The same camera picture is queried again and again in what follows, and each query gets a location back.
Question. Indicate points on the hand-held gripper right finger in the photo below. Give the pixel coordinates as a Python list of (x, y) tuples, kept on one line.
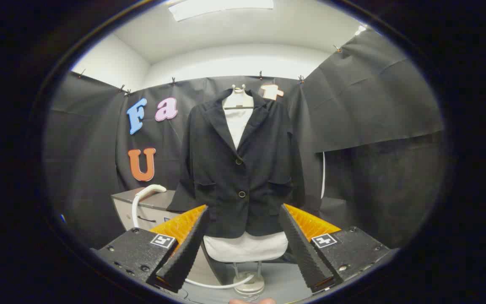
[(304, 253)]

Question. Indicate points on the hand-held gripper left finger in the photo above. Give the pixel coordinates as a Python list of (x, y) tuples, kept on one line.
[(186, 253)]

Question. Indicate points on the white garment steamer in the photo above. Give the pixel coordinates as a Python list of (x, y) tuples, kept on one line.
[(135, 207)]

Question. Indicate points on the black blazer jacket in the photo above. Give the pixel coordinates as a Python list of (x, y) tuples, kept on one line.
[(226, 185)]

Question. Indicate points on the grey cabinet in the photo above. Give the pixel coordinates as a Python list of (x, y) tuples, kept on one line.
[(158, 200)]

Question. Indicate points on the metal mannequin stand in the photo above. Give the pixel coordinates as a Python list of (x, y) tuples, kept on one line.
[(249, 285)]

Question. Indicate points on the white mannequin torso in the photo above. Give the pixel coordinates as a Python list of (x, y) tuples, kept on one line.
[(238, 122)]

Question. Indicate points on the black backdrop cloth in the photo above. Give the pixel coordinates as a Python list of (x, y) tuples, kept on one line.
[(373, 109)]

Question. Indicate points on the row of small black clips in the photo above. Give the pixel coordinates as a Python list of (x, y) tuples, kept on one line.
[(173, 80)]

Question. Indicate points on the small ceiling light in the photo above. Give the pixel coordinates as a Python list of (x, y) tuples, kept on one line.
[(360, 30)]

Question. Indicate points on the large ceiling light panel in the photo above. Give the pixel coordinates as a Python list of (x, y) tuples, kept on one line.
[(222, 6)]

